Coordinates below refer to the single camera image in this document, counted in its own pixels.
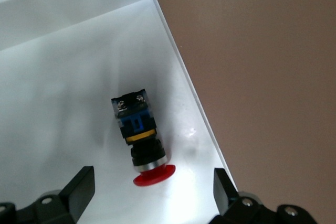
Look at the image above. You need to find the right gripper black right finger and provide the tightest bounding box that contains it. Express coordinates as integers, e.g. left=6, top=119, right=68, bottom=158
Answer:
left=208, top=168, right=274, bottom=224

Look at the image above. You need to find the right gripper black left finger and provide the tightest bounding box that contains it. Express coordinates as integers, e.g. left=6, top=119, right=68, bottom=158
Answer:
left=31, top=166, right=96, bottom=224

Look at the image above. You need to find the red mushroom push button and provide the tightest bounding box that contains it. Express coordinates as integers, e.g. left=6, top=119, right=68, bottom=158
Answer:
left=110, top=90, right=176, bottom=187

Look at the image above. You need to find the white plastic drawer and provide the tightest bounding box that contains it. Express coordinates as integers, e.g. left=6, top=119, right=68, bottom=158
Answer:
left=0, top=0, right=239, bottom=224

